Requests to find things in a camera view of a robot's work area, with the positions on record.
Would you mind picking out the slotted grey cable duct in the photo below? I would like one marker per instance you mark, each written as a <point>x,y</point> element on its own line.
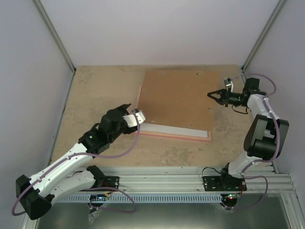
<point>147,198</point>

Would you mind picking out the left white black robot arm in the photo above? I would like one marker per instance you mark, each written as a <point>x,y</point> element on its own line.
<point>39,192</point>

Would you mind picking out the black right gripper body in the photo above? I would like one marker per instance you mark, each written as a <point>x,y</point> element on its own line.
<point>232,100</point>

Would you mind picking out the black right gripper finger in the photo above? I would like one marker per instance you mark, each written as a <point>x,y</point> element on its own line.
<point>218,92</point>
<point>218,100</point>

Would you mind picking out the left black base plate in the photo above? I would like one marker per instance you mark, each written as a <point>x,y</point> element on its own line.
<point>108,181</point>

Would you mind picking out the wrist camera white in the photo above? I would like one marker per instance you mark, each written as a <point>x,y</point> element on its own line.
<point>229,85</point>
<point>133,120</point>

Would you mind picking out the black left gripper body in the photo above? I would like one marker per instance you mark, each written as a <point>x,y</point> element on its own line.
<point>117,133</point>

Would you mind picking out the controller circuit board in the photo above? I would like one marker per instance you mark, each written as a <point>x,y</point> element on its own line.
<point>100,197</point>
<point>231,196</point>

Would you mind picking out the left controller circuit board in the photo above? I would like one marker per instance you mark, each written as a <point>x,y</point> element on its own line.
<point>100,197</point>

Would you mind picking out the brown cardboard backing board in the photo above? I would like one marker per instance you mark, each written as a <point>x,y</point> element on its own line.
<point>205,80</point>

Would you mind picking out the right controller circuit board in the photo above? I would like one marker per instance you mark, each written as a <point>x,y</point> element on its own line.
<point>231,196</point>

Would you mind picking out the pink wooden picture frame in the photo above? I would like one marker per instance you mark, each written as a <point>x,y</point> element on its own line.
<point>178,137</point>

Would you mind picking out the right aluminium corner post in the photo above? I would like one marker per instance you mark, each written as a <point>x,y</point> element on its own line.
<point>264,33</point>

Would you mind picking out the aluminium rail base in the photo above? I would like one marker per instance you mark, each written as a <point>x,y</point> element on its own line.
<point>169,180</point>

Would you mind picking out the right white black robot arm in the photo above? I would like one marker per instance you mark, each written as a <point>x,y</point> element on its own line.
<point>263,142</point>

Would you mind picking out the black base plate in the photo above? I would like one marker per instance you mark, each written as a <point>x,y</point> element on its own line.
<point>219,183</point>
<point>108,181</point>

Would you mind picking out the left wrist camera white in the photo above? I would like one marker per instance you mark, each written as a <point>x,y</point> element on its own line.
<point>133,120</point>

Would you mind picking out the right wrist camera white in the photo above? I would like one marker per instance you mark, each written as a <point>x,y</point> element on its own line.
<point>229,85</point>

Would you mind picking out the sunset landscape photo print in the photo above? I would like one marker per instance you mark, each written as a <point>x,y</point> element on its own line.
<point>173,130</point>

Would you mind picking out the left aluminium corner post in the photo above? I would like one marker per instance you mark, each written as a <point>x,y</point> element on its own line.
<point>44,15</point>

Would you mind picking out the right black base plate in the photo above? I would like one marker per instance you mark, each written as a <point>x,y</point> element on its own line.
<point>219,183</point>

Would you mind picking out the aluminium corner post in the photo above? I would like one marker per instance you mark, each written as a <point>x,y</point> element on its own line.
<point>264,33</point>
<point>44,15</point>

